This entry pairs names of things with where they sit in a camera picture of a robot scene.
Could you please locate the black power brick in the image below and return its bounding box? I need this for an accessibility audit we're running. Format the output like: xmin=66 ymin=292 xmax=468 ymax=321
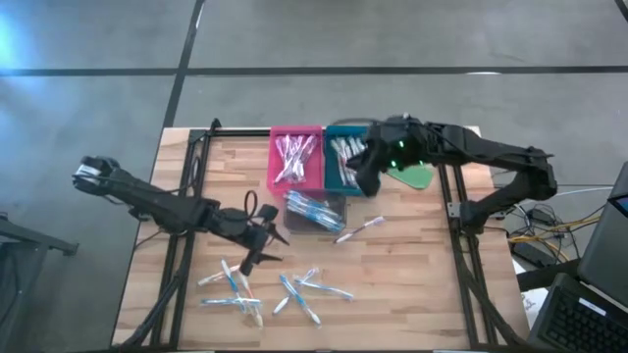
xmin=509 ymin=239 xmax=547 ymax=269

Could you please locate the yellow floor cable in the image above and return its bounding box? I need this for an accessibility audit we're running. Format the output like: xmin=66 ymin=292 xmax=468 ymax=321
xmin=507 ymin=215 xmax=607 ymax=246

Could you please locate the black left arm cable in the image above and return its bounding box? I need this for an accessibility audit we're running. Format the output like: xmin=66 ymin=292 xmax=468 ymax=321
xmin=243 ymin=189 xmax=259 ymax=220

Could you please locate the computer monitor with blue screen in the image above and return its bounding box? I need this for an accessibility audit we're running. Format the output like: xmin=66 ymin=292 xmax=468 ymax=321
xmin=576 ymin=161 xmax=628 ymax=308

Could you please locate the blue toothbrush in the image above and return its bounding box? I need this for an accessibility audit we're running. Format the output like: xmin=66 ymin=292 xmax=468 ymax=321
xmin=286 ymin=200 xmax=340 ymax=229
xmin=298 ymin=205 xmax=346 ymax=232
xmin=284 ymin=196 xmax=320 ymax=222
xmin=291 ymin=203 xmax=344 ymax=230
xmin=219 ymin=258 xmax=242 ymax=296
xmin=293 ymin=193 xmax=344 ymax=225
xmin=288 ymin=190 xmax=338 ymax=215
xmin=287 ymin=191 xmax=330 ymax=217

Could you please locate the black keyboard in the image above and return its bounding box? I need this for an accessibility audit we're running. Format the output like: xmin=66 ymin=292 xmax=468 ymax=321
xmin=527 ymin=272 xmax=628 ymax=353

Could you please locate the teal plastic bin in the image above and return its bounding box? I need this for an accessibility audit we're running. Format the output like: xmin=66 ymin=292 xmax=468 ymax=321
xmin=323 ymin=124 xmax=382 ymax=198

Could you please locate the white paper sheet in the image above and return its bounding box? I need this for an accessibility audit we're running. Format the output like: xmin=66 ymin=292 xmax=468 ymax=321
xmin=512 ymin=258 xmax=549 ymax=315

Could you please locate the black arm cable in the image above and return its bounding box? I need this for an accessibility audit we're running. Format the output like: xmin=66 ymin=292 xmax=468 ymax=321
xmin=331 ymin=116 xmax=385 ymax=127
xmin=243 ymin=189 xmax=259 ymax=220

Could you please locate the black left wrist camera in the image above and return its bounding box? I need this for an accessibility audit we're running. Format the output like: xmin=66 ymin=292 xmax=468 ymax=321
xmin=238 ymin=249 xmax=256 ymax=277

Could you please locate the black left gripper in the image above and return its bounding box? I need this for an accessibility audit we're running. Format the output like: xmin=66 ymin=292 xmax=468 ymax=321
xmin=235 ymin=204 xmax=291 ymax=263

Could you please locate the clear plastic bin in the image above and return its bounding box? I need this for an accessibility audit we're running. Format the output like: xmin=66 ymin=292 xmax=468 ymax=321
xmin=283 ymin=189 xmax=348 ymax=234

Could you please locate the black aluminium rig frame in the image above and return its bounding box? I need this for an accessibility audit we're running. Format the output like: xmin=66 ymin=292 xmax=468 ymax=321
xmin=149 ymin=117 xmax=497 ymax=352

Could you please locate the teal handled wrapped toothbrush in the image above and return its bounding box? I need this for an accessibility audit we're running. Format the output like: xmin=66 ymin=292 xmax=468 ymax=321
xmin=292 ymin=277 xmax=355 ymax=301

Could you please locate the black power adapter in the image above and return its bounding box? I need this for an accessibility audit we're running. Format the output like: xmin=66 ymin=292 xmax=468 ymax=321
xmin=531 ymin=208 xmax=556 ymax=227

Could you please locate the white floor cable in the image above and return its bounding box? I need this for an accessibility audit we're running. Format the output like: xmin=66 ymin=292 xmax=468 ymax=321
xmin=556 ymin=184 xmax=615 ymax=198

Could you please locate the pink plastic bin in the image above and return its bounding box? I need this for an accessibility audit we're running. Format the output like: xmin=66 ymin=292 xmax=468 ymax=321
xmin=267 ymin=124 xmax=326 ymax=195

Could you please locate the green plastic lid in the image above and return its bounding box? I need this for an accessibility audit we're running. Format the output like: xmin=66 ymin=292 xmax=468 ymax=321
xmin=387 ymin=164 xmax=436 ymax=191

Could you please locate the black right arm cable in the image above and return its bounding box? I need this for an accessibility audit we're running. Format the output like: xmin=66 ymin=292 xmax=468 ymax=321
xmin=331 ymin=116 xmax=385 ymax=127

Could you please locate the black metal stand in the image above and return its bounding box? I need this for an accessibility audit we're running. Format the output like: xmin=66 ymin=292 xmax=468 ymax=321
xmin=0 ymin=214 xmax=80 ymax=353

